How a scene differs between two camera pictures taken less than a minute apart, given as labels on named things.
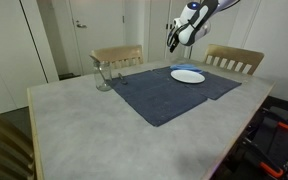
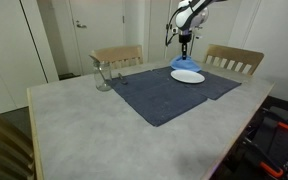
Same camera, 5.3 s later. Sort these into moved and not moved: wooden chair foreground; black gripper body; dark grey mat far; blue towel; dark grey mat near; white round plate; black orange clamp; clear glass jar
Moved: blue towel; black gripper body
Not moved: clear glass jar; white round plate; black orange clamp; dark grey mat near; wooden chair foreground; dark grey mat far
